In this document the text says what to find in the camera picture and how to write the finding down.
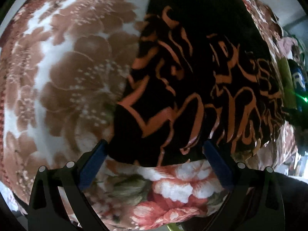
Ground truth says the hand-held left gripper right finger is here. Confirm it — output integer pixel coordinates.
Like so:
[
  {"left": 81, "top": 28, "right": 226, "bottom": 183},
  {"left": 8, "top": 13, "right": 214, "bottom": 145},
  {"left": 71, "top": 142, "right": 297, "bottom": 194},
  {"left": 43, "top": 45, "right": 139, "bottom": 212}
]
[{"left": 203, "top": 140, "right": 284, "bottom": 231}]

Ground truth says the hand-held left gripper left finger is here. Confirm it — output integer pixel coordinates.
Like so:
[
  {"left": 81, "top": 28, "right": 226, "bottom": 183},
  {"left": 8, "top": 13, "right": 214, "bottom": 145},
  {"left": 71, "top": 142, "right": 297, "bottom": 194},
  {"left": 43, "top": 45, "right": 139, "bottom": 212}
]
[{"left": 28, "top": 140, "right": 109, "bottom": 231}]

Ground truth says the black hoodie orange print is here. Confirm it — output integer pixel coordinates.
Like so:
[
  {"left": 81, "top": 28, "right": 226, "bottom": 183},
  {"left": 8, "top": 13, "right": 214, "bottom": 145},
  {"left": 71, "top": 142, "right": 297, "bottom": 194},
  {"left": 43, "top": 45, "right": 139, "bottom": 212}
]
[{"left": 107, "top": 0, "right": 293, "bottom": 167}]

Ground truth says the olive green cloth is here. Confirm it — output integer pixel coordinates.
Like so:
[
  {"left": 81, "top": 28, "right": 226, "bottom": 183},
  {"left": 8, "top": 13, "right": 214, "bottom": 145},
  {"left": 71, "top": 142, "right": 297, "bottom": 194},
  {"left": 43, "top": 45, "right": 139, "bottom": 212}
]
[{"left": 278, "top": 58, "right": 297, "bottom": 110}]

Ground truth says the blue garment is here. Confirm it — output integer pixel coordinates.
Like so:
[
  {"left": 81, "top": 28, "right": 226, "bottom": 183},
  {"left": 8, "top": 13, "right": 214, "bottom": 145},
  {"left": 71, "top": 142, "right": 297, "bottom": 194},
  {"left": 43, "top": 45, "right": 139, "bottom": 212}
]
[{"left": 289, "top": 60, "right": 308, "bottom": 111}]

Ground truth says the dark cloth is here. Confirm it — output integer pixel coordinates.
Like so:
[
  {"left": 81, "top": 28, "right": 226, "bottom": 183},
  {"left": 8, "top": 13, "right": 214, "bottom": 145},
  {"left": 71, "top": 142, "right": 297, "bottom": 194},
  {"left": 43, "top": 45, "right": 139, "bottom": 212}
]
[{"left": 185, "top": 171, "right": 308, "bottom": 231}]

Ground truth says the pink cloth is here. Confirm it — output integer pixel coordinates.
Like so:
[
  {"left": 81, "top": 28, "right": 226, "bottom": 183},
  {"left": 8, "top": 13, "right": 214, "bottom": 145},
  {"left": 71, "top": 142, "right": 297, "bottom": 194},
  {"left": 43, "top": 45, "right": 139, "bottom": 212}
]
[{"left": 277, "top": 36, "right": 299, "bottom": 56}]

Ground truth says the brown floral blanket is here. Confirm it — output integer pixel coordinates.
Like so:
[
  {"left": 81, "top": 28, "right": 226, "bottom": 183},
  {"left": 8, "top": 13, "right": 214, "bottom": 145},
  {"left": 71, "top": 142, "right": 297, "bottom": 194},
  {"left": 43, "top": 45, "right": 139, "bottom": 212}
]
[{"left": 0, "top": 0, "right": 301, "bottom": 230}]

